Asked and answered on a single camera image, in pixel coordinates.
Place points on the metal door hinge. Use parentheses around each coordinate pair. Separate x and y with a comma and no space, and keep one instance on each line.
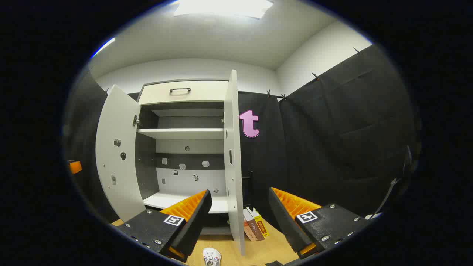
(136,120)

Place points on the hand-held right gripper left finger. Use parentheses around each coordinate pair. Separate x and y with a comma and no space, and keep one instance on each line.
(196,225)

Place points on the dark brown book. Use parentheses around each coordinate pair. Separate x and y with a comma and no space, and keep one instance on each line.
(255,226)

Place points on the white shoe cabinet door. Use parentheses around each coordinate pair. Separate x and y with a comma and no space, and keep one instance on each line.
(233,140)
(118,140)

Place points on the white striped shoe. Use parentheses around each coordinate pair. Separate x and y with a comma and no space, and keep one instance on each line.
(211,256)

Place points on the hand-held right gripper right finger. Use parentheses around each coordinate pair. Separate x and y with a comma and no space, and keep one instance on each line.
(284,221)

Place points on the white shoe cabinet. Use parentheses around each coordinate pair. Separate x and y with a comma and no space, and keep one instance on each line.
(146,166)

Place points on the white cabinet drawer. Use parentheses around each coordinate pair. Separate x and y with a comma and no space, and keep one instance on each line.
(207,92)

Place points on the white cabinet shelf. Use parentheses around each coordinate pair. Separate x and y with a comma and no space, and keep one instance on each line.
(181,133)

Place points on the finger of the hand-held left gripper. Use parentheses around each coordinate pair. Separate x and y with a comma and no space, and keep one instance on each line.
(75,167)

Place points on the ceiling strip light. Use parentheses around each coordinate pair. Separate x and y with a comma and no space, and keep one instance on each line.
(223,7)
(103,46)

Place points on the light brown book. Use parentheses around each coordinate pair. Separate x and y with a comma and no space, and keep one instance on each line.
(248,231)

